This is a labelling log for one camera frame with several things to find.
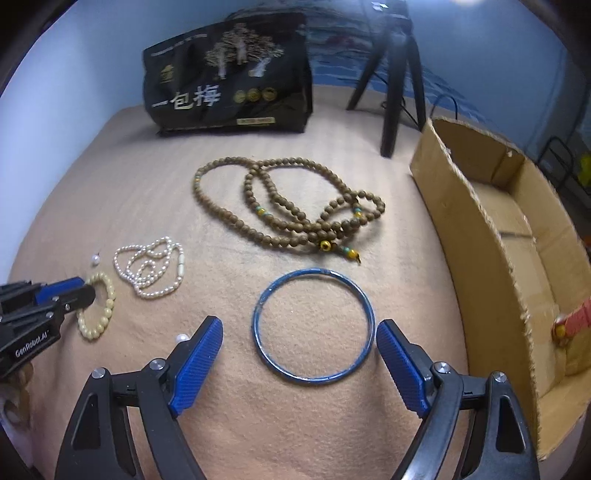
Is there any blue bangle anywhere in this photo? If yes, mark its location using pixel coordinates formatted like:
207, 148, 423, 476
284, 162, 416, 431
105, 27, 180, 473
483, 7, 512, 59
252, 268, 376, 383

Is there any blue patterned bed sheet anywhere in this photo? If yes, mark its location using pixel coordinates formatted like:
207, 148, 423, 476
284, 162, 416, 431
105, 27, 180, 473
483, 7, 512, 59
305, 0, 522, 153

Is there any cream bead bracelet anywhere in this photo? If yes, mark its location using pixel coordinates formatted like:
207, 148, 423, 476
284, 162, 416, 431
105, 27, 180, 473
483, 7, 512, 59
76, 271, 116, 341

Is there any brown wooden bead necklace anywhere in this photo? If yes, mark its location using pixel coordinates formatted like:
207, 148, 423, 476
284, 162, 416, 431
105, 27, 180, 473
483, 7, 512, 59
192, 156, 387, 266

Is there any black metal shoe rack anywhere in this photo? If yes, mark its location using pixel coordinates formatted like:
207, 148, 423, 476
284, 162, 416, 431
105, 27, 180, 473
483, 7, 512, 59
538, 136, 575, 190

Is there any white pearl necklace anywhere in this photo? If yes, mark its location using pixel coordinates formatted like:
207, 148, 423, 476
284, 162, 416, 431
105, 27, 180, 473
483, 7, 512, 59
113, 236, 188, 298

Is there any cardboard box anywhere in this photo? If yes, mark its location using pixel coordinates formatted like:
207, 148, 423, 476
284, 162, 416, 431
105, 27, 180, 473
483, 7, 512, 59
409, 116, 591, 462

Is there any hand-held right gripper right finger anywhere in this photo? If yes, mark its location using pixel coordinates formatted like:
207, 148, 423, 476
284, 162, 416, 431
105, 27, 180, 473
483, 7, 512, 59
376, 319, 541, 480

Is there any black tripod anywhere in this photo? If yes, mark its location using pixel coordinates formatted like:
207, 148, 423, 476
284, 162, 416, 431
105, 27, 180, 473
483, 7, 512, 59
346, 0, 428, 158

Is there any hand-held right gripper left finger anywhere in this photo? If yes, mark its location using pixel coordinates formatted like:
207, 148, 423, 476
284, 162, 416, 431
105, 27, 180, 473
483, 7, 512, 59
54, 316, 224, 480

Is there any black power cable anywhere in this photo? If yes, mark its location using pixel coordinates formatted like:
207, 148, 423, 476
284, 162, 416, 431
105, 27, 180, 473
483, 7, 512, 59
381, 95, 465, 127

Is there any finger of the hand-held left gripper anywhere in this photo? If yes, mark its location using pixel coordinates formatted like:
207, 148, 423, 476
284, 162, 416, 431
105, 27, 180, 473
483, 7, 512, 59
0, 277, 86, 315
0, 285, 96, 344

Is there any black printed snack bag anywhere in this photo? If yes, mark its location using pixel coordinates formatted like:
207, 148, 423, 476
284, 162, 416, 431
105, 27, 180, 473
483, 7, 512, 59
141, 11, 315, 137

